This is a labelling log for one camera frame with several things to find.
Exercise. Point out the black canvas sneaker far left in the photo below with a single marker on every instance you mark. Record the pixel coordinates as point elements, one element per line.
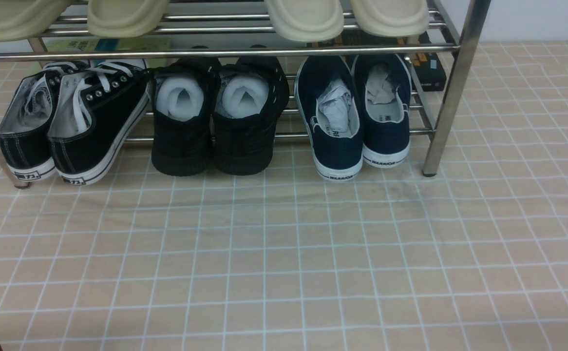
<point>24,127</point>

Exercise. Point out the black knit shoe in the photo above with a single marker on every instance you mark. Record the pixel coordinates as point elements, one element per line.
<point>182,100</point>
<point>253,94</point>

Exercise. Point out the cream slipper far right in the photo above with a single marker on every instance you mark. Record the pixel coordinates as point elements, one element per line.
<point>391,18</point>

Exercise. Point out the navy slip-on shoe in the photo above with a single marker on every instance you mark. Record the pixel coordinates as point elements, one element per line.
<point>383,86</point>
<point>326,100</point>

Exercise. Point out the black knit shoe left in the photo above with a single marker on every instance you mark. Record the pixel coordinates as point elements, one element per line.
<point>182,100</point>

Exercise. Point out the olive green slipper far left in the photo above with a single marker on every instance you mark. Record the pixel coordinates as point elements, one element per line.
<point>23,19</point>

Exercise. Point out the green book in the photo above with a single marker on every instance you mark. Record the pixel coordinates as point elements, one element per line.
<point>100,45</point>

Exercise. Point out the black canvas sneaker white laces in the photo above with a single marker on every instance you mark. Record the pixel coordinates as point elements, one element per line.
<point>96,111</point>

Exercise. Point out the cream slipper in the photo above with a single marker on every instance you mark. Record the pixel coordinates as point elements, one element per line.
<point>391,18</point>
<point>306,20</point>

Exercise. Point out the olive green slipper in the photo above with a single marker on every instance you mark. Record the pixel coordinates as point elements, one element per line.
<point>120,19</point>
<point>23,19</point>

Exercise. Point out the black book yellow text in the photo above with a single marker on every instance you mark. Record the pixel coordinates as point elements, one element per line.
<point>428,67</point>

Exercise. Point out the stainless steel shoe rack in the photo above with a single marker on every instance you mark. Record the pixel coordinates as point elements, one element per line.
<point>437,129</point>

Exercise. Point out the black knit shoe right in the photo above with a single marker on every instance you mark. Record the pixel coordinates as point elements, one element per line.
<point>253,94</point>

